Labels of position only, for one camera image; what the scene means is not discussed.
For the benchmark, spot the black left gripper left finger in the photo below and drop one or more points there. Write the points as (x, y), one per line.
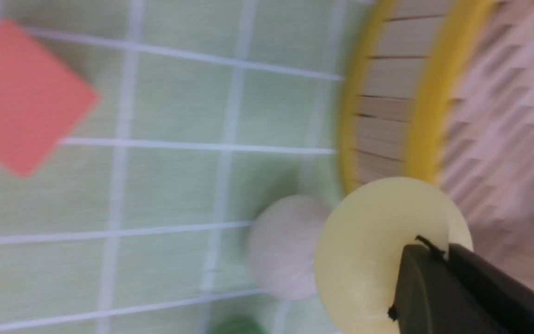
(429, 299)

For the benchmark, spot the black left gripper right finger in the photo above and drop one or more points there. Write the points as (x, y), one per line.
(506, 300)

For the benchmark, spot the yellow bun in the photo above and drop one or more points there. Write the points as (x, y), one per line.
(360, 248)

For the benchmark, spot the white bun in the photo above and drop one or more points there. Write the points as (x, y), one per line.
(282, 243)

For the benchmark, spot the bamboo steamer tray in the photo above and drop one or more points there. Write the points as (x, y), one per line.
(443, 91)

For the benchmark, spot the green foam cube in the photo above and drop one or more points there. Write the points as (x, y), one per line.
(238, 325)

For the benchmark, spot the green checkered tablecloth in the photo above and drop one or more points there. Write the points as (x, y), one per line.
(209, 111)

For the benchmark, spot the red foam cube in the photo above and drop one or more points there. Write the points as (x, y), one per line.
(41, 100)

